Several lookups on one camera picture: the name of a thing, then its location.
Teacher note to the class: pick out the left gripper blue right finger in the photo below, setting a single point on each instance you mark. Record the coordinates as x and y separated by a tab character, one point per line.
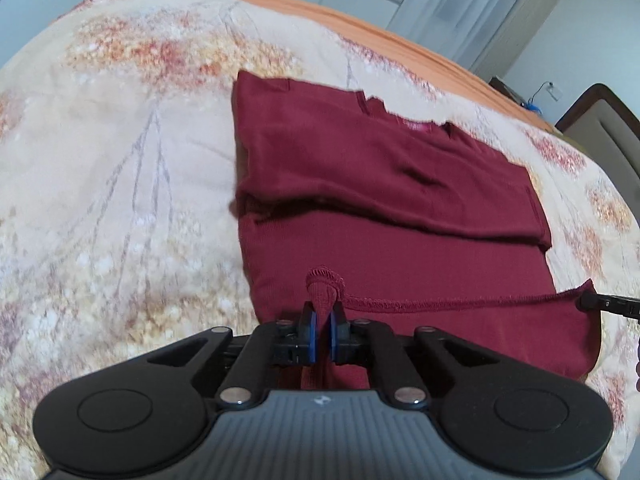
348	339

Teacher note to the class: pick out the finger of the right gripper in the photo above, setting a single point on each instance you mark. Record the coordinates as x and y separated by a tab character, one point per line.
623	306

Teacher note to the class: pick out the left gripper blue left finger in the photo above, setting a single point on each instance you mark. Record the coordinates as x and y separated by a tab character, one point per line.
296	340

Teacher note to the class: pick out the dark red long-sleeve shirt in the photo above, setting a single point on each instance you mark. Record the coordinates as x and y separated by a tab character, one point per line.
405	223

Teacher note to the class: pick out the brown padded headboard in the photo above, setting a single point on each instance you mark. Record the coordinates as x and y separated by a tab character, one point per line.
605	127

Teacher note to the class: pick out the floral beige quilt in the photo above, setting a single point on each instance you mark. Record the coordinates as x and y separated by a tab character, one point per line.
118	172

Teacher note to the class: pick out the dark wooden nightstand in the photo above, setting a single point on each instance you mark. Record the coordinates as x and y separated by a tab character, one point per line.
500	86

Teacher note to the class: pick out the orange bed sheet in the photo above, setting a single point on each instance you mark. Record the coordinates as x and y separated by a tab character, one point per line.
426	64

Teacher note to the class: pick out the beige side curtain right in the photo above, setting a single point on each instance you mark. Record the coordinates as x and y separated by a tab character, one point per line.
512	37

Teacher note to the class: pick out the white sheer curtain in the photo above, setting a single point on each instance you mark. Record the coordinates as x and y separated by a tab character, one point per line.
457	29

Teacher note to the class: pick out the white wall socket with cable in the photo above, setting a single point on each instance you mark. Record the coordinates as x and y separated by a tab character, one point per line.
546	94

